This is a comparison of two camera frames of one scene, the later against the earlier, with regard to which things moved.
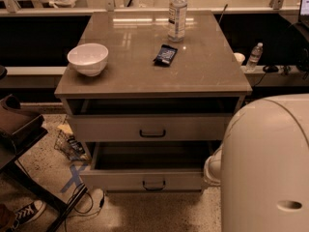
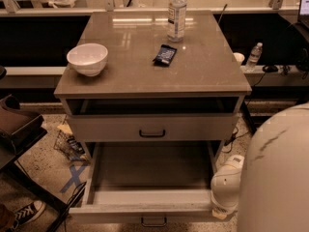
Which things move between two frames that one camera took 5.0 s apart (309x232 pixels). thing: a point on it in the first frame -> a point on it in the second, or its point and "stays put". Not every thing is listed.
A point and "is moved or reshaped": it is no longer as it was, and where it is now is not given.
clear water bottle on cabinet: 177,14 stays put
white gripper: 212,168 -> 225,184
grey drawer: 146,167 is moved or reshaped
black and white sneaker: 28,214 stays put
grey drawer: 152,128 stays put
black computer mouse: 270,69 stays put
